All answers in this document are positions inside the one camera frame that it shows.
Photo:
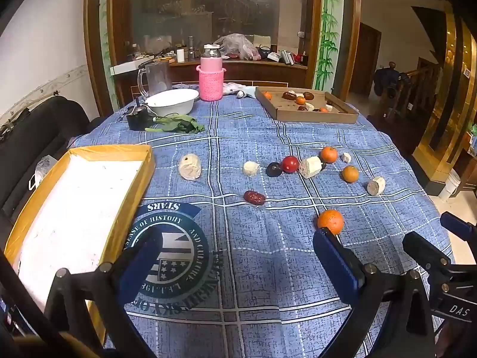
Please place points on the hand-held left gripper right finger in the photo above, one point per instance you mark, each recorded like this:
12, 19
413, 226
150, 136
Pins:
337, 268

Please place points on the white enamel bowl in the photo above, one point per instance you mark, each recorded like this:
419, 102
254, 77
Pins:
172, 102

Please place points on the green leaves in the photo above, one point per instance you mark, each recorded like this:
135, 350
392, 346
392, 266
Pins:
179, 123

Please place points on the wooden counter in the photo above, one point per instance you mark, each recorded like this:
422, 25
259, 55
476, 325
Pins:
261, 72

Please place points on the white bucket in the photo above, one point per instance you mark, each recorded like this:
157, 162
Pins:
450, 184

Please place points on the red round fruit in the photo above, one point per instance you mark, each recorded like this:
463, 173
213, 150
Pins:
290, 164

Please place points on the clear plastic bag on counter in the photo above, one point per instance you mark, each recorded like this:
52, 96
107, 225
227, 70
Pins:
236, 44

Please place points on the tiny corn cob piece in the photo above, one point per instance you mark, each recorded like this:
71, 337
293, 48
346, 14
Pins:
346, 157

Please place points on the yellow-rimmed white foam tray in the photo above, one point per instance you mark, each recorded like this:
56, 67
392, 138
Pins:
74, 209

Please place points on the small black device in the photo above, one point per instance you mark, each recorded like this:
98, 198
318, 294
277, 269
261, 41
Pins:
137, 119

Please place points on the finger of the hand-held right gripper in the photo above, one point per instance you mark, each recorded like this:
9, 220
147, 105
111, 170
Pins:
425, 249
457, 223

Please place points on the dark jacket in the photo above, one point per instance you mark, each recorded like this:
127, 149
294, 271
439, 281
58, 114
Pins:
389, 80

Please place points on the red jujube date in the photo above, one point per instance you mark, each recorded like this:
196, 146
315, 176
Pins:
254, 197

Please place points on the large orange mandarin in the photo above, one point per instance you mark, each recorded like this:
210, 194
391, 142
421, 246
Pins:
330, 220

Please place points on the pink sleeved glass bottle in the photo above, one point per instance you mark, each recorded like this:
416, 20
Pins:
211, 80

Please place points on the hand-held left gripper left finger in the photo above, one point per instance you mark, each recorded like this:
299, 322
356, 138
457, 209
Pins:
143, 264

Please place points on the white cup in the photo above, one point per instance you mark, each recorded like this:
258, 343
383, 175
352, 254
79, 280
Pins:
180, 55

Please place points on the beige bread chunk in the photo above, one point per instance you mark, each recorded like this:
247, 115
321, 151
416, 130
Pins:
189, 167

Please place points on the clear glass pitcher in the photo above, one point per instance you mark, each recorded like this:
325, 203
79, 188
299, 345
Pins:
156, 78

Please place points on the grey cloth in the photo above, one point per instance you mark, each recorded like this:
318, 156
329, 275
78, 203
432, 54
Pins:
234, 89

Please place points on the short corn cob piece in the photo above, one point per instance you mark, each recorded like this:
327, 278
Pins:
375, 185

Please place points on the white flat box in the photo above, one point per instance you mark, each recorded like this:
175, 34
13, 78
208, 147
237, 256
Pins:
126, 68

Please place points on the wooden stair railing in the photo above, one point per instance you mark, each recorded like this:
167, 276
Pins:
413, 97

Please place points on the dark purple plum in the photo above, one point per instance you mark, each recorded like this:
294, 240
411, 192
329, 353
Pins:
274, 169

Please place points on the black leather sofa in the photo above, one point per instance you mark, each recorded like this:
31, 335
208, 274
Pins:
56, 119

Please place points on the round pale corn cob piece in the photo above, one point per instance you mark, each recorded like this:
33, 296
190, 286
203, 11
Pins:
250, 168

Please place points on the flat cardboard box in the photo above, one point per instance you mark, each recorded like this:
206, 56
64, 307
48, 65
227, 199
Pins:
294, 113

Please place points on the dark brown date in box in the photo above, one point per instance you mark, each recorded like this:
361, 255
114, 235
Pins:
289, 96
308, 95

